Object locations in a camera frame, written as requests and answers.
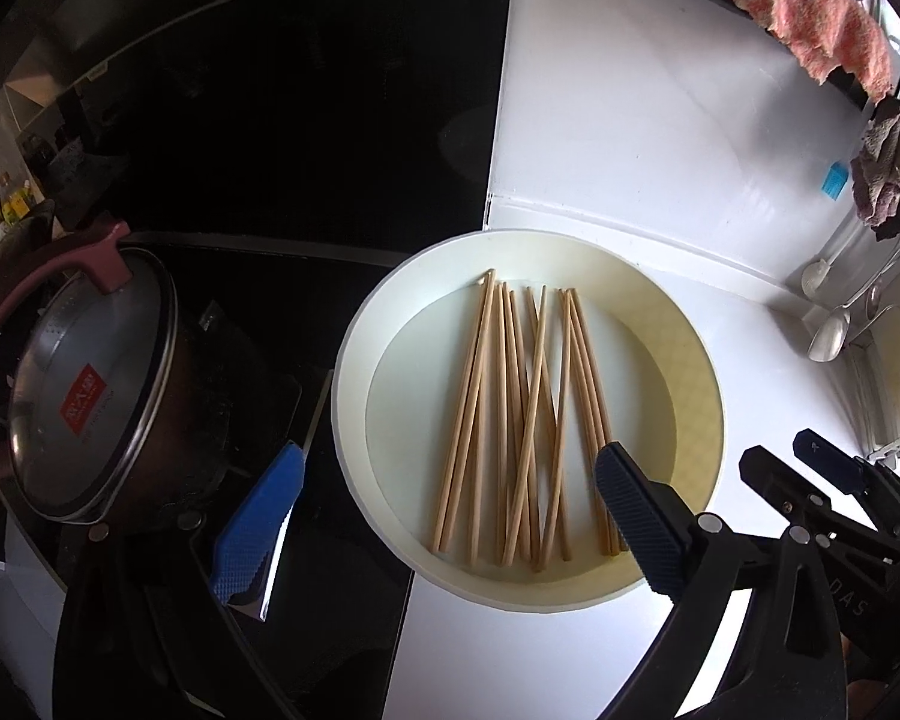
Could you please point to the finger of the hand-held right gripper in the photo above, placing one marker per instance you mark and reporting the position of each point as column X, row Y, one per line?
column 832, row 461
column 772, row 480

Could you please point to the group of wooden chopsticks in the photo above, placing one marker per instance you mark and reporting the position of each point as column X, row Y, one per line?
column 526, row 420

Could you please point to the pink knitted cloth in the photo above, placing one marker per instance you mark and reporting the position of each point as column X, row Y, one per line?
column 810, row 22

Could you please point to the cluster of condiment bottles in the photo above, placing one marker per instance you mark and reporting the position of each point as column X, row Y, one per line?
column 16, row 202

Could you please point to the metal spatula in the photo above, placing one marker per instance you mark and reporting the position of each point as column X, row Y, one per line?
column 829, row 337

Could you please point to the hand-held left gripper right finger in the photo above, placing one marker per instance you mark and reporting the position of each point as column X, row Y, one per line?
column 637, row 517

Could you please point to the metal ladle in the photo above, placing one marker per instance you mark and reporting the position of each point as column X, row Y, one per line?
column 871, row 301

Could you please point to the black glass splashback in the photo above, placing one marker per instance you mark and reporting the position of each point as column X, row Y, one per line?
column 307, row 127

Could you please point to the black gas cooktop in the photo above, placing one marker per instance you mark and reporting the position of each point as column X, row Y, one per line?
column 345, row 615

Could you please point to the grey knitted rag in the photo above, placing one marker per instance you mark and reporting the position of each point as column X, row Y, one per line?
column 889, row 165

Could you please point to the cream round plastic basin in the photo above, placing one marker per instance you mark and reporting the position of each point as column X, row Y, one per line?
column 645, row 360

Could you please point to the white dish brush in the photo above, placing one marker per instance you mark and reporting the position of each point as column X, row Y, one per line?
column 814, row 277

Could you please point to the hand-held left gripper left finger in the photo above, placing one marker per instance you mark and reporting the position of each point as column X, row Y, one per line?
column 259, row 525

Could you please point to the glass pot lid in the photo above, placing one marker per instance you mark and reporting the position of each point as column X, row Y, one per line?
column 82, row 390

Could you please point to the dark red cooking pot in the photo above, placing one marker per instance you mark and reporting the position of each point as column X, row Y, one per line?
column 195, row 405

